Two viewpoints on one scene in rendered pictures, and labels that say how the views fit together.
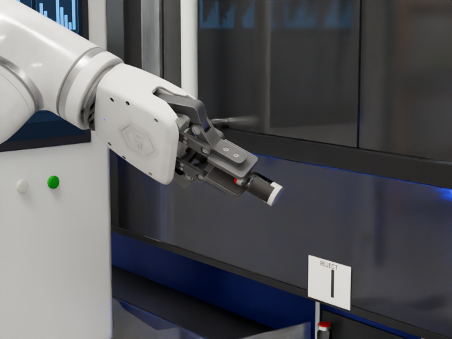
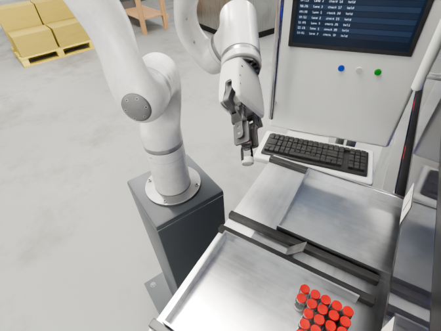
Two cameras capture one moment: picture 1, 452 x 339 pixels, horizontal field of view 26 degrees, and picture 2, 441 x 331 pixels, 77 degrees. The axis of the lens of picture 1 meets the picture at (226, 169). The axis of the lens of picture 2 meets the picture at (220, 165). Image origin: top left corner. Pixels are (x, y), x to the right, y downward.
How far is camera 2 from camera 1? 0.88 m
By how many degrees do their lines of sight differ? 70
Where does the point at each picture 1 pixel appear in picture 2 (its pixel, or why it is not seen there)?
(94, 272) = (387, 117)
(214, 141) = (237, 120)
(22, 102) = (214, 61)
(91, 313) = (378, 133)
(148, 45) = not seen: outside the picture
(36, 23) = (230, 21)
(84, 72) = (224, 57)
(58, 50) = (225, 40)
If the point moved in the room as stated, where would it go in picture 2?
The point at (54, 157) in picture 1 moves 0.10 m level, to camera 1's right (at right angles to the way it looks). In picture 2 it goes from (383, 60) to (408, 71)
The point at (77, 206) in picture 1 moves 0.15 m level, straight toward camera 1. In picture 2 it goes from (388, 87) to (359, 99)
